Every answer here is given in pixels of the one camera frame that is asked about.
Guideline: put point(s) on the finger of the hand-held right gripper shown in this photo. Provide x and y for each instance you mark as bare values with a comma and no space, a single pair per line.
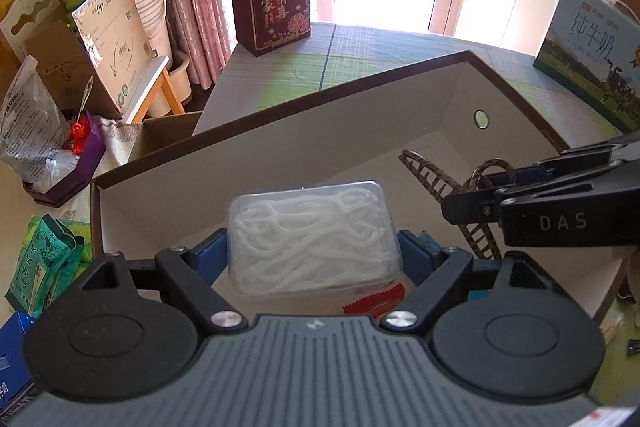
590,152
560,217

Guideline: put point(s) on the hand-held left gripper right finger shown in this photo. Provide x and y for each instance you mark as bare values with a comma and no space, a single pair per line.
411,254

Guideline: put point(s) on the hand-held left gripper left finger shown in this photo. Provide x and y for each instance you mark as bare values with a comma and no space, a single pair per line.
207,252

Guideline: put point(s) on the red snack packet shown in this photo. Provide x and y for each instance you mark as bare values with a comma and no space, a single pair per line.
375,302

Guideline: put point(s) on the brown braided hair band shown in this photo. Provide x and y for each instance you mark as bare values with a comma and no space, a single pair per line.
430,179

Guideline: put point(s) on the clear box of floss picks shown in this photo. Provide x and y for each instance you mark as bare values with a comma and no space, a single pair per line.
310,237

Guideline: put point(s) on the brown storage box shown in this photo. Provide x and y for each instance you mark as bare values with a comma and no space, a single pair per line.
350,142

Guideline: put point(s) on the cow print milk gift box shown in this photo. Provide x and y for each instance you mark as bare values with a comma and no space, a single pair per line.
590,47

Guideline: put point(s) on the brown open cardboard box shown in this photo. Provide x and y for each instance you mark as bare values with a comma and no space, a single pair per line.
165,132

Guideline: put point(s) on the white lace cloth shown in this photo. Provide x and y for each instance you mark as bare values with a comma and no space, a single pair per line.
115,142

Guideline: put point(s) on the purple octagonal box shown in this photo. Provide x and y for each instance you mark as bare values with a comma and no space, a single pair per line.
75,177

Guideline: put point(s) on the green tea packets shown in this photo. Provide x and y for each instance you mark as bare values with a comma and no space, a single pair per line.
45,262

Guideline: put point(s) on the white wooden stool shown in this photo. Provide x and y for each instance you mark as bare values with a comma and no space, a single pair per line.
150,87

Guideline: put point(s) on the red ornament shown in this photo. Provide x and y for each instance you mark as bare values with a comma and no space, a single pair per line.
77,134

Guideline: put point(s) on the clear plastic bag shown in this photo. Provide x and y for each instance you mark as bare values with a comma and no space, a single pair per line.
30,127

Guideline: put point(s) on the blue milk carton box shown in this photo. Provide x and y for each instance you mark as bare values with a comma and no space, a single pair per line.
15,357

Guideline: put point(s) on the printed cardboard sheet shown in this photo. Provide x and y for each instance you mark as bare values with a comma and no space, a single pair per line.
115,37

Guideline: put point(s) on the stack of white buckets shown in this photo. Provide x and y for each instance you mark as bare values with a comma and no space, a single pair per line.
155,17

